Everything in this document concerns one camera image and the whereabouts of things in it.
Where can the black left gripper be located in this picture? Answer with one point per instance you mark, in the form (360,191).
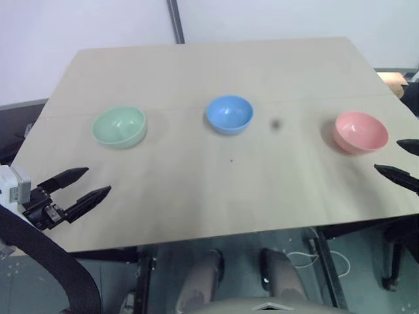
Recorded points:
(42,211)

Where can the dark grey rounded shape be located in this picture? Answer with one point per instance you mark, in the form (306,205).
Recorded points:
(283,281)
(201,284)

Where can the black table leg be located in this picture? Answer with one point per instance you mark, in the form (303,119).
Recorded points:
(143,284)
(327,268)

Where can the green plastic bowl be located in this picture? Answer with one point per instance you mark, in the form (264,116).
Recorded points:
(118,129)

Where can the brown cardboard box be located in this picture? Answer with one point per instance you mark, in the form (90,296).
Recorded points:
(393,81)

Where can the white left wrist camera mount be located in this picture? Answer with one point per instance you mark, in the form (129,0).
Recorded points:
(13,189)

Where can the pink-red plastic bowl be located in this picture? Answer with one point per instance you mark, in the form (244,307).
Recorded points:
(361,132)

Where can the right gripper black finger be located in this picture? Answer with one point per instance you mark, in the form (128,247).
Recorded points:
(401,178)
(410,145)

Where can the grey wall pillar strip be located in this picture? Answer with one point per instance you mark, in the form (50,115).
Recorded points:
(176,21)

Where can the grey curved robot torso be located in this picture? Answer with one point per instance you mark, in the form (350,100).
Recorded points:
(271,307)

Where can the blue plastic bowl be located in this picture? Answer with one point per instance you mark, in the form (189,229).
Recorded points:
(229,114)

